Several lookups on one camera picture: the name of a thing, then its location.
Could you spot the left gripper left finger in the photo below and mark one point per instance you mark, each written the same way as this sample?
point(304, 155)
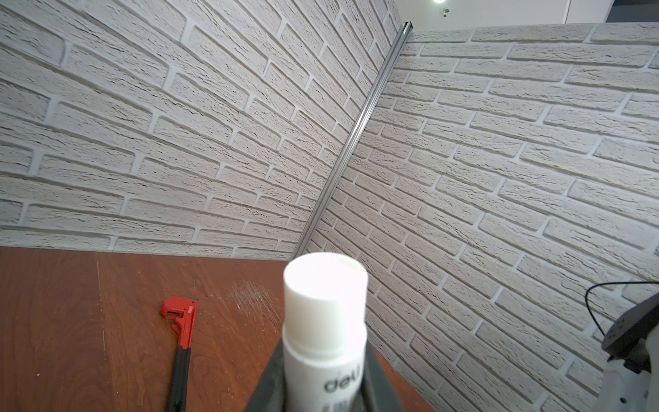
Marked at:
point(270, 393)

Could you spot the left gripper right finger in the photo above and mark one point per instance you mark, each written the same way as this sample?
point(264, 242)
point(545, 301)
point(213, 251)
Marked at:
point(377, 394)

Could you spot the white glue stick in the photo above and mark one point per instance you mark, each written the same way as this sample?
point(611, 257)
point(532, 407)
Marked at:
point(324, 335)

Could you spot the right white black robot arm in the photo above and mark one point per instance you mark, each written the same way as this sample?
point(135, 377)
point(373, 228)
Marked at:
point(630, 378)

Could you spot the red black pipe wrench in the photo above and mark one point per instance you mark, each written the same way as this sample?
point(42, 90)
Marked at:
point(183, 313)

